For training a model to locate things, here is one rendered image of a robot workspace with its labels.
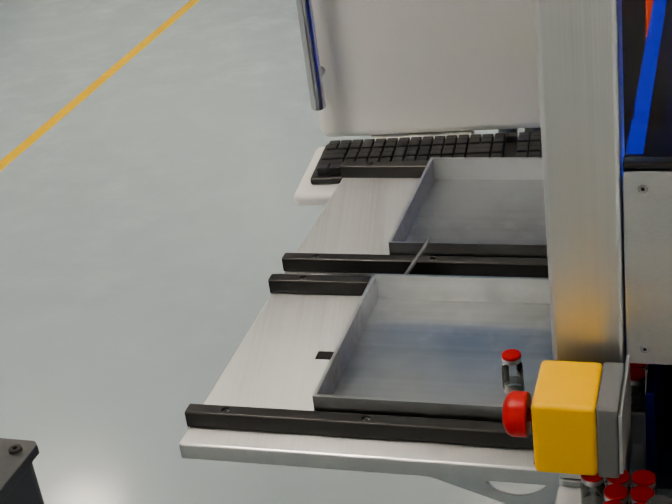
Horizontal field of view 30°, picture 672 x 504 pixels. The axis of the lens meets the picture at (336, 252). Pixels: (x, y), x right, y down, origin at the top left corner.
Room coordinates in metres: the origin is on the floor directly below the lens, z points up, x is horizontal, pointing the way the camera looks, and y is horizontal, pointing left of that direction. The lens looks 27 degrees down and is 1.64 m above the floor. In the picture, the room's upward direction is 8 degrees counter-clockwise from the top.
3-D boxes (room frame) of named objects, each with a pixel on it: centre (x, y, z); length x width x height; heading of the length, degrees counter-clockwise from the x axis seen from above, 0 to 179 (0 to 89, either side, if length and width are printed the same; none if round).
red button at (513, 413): (0.90, -0.14, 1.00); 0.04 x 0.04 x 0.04; 71
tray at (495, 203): (1.48, -0.27, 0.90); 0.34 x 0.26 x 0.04; 71
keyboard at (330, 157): (1.88, -0.19, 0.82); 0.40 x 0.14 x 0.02; 76
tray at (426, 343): (1.16, -0.16, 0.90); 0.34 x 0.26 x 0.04; 71
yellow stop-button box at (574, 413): (0.88, -0.19, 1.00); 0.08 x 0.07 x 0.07; 71
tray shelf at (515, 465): (1.34, -0.15, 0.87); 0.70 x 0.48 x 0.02; 161
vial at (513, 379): (1.10, -0.17, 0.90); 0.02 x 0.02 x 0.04
